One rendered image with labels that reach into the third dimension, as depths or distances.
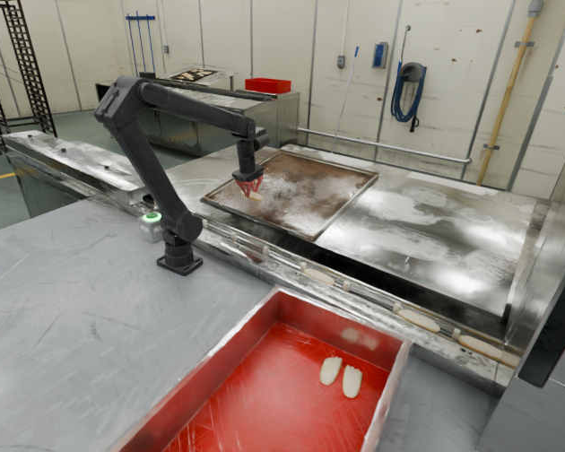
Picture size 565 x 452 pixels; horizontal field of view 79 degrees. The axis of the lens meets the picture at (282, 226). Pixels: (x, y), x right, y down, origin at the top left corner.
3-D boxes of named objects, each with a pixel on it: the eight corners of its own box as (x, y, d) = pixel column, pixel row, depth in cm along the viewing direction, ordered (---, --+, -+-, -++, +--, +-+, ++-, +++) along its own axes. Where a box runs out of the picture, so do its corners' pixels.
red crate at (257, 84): (244, 90, 450) (244, 79, 444) (260, 87, 476) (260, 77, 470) (276, 93, 426) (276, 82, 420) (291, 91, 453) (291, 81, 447)
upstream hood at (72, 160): (5, 148, 197) (0, 133, 193) (39, 142, 210) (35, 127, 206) (130, 209, 132) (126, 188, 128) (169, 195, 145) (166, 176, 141)
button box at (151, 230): (140, 245, 121) (135, 217, 116) (160, 237, 127) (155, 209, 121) (154, 253, 117) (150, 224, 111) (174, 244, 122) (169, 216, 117)
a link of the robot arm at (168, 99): (111, 98, 79) (139, 103, 74) (115, 72, 78) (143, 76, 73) (234, 134, 115) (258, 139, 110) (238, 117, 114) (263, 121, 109)
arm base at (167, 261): (155, 265, 105) (185, 277, 100) (152, 241, 101) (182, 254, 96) (176, 251, 112) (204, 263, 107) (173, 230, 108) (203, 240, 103)
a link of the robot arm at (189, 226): (75, 99, 73) (100, 105, 68) (125, 70, 80) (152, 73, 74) (167, 236, 105) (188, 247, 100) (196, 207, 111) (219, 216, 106)
